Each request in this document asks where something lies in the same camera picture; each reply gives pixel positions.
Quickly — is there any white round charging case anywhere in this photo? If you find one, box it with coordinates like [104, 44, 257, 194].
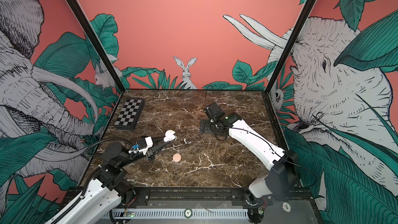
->
[163, 130, 176, 143]

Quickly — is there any pink earbuds charging case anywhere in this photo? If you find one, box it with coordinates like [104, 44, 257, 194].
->
[173, 153, 182, 163]

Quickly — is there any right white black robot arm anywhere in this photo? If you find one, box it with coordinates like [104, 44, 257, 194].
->
[200, 103, 299, 205]

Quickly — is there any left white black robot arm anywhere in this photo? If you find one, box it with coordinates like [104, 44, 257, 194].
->
[47, 140, 170, 224]

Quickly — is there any black white checkerboard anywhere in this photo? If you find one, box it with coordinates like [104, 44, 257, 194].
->
[114, 98, 145, 131]

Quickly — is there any white perforated vent strip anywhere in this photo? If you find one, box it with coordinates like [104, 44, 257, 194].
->
[112, 208, 249, 220]

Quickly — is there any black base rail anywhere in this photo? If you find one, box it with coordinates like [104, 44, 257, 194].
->
[62, 187, 315, 207]

